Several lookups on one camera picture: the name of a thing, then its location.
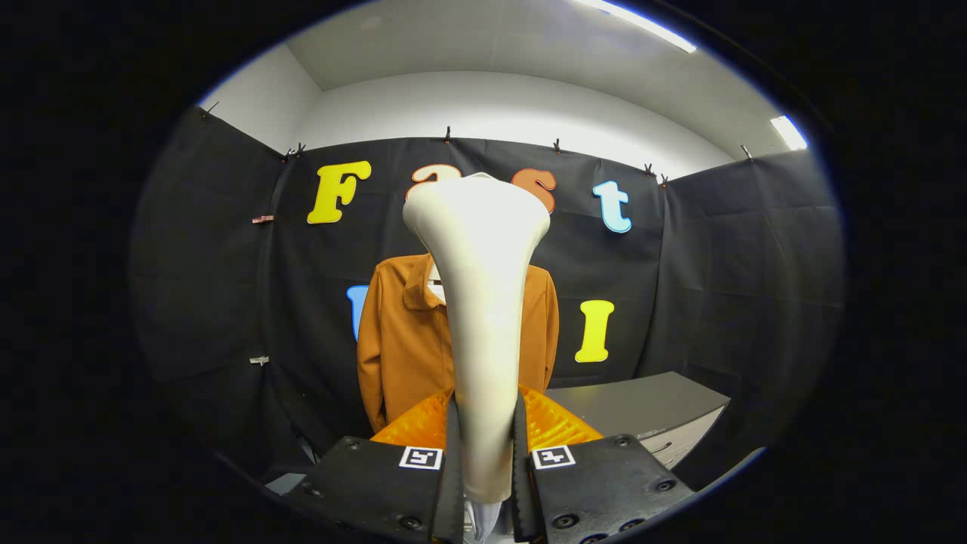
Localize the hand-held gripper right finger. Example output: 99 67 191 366
512 385 696 544

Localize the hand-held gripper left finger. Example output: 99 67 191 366
283 387 463 544

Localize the orange button shirt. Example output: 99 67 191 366
357 253 561 435

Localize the white garment steamer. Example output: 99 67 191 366
403 172 552 543

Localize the grey cabinet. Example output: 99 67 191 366
545 371 732 471

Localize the black backdrop cloth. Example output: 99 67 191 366
128 106 845 484

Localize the row of black backdrop clips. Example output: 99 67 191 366
200 102 755 188

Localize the small ceiling light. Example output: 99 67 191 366
771 115 808 150

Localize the long ceiling light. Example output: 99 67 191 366
574 0 697 54

